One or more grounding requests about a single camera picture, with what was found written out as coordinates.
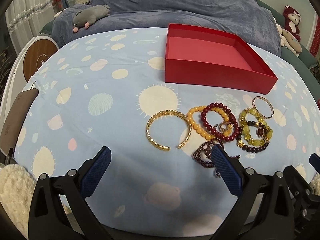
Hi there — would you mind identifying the small garnet bead strand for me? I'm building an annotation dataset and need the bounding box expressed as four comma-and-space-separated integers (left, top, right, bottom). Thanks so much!
192, 139, 241, 178

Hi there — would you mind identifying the orange yellow bead bracelet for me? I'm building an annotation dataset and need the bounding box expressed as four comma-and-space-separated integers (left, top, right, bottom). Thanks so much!
186, 106, 230, 140

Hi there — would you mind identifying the small gold ring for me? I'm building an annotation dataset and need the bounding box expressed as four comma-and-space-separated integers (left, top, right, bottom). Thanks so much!
217, 121, 235, 136

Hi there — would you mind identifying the dark brown bead bracelet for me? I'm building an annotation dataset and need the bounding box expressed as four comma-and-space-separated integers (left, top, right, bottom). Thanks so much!
235, 120, 274, 154

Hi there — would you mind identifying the dark red bead bracelet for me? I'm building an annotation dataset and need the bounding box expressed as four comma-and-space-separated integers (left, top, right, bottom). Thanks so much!
199, 101, 240, 143

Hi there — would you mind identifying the yellow green stone bracelet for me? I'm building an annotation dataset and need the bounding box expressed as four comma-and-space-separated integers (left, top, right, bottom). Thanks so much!
236, 107, 274, 147

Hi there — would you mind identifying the gold chain cuff bracelet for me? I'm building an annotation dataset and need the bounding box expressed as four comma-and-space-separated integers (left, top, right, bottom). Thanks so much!
145, 109, 193, 151

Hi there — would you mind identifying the rose gold thin bangle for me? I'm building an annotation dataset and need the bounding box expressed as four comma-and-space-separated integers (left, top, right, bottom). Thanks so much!
252, 96, 274, 119

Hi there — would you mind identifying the white fluffy cushion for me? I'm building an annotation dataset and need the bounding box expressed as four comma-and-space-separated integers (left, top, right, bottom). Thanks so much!
1, 164, 36, 238

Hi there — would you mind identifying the light blue planet bedsheet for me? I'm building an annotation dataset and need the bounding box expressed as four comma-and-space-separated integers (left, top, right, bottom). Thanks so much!
14, 28, 319, 237

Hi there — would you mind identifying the beige plush toy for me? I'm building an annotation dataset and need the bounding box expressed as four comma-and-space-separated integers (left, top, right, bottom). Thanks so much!
276, 24, 302, 57

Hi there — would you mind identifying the red cardboard box tray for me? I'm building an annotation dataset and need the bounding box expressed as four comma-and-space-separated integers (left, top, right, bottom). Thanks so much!
164, 23, 278, 94

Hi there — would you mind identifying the white round wooden device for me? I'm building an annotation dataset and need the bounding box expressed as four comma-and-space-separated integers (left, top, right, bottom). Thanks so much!
1, 35, 59, 123

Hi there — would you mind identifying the red monkey plush toy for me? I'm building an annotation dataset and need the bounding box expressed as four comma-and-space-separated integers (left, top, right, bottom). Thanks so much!
283, 5, 301, 42

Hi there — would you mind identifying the grey mouse plush toy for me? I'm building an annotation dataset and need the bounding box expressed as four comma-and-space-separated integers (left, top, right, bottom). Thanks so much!
73, 4, 110, 33

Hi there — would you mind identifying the blue grey plush blanket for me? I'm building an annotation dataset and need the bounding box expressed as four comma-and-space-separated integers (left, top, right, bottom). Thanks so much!
52, 0, 281, 55

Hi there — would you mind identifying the white sheer curtain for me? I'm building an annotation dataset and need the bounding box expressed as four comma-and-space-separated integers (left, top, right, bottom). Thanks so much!
5, 0, 57, 52

